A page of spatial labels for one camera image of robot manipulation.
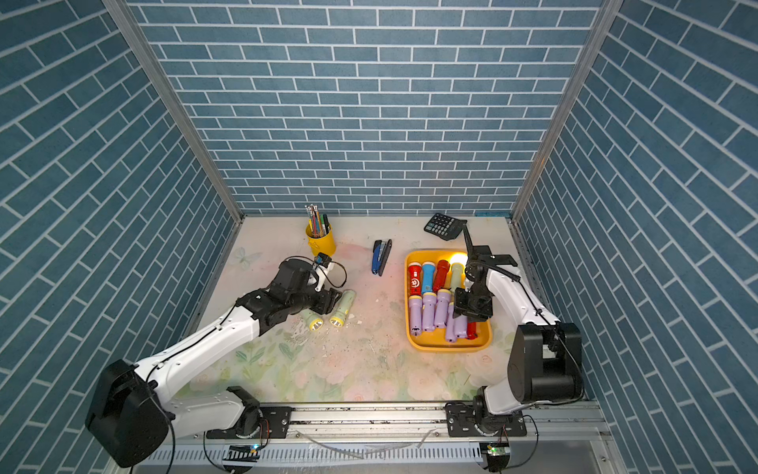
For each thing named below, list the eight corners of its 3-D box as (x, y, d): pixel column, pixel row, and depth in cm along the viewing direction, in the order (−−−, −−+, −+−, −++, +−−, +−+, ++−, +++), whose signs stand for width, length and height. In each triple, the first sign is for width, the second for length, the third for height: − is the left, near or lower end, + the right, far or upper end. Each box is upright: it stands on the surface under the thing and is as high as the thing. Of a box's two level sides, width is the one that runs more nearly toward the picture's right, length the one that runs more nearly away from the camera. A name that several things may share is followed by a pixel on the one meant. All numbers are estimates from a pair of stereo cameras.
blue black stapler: (371, 275, 104) (370, 271, 102) (373, 243, 114) (372, 239, 112) (392, 276, 104) (392, 271, 102) (392, 243, 114) (392, 239, 112)
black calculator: (423, 231, 118) (423, 227, 116) (433, 214, 124) (434, 209, 122) (456, 243, 114) (458, 239, 112) (465, 225, 120) (467, 221, 118)
